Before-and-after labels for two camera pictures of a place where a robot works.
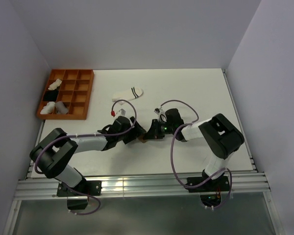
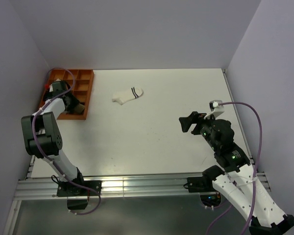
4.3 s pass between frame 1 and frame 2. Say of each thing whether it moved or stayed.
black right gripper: moved
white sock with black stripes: stayed
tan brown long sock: moved
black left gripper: moved
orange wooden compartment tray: stayed
